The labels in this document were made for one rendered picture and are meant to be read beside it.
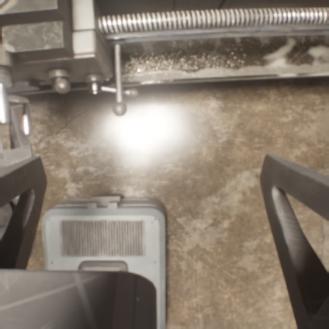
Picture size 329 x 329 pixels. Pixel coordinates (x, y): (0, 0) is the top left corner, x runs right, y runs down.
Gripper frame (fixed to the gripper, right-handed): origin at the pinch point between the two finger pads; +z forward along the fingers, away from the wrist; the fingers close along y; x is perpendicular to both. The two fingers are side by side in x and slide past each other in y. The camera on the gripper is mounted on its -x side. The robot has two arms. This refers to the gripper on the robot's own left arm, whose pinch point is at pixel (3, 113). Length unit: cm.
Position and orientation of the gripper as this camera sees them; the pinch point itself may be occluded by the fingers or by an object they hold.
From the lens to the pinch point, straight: 60.4
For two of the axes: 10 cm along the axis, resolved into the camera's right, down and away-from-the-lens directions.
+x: -6.9, -0.2, 7.3
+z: -0.7, -9.9, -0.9
